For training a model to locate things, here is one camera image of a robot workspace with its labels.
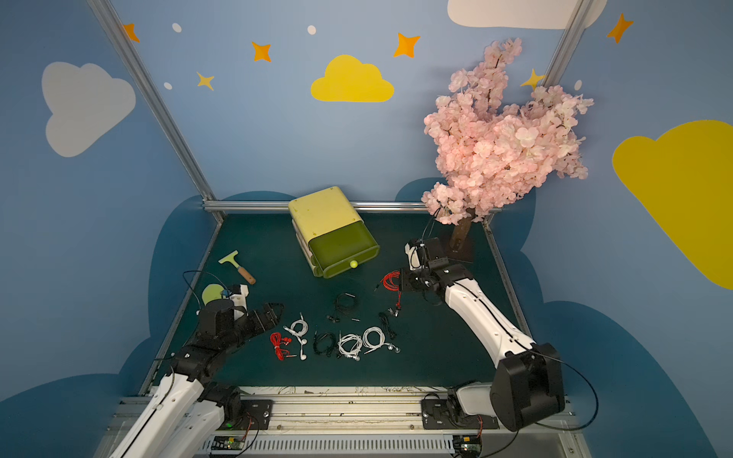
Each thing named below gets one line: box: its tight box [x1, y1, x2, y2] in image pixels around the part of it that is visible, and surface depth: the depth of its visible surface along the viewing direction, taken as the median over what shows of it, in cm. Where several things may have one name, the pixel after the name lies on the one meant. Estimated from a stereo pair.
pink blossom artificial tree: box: [421, 38, 593, 252], surface depth 68 cm
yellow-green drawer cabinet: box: [288, 186, 380, 279], surface depth 93 cm
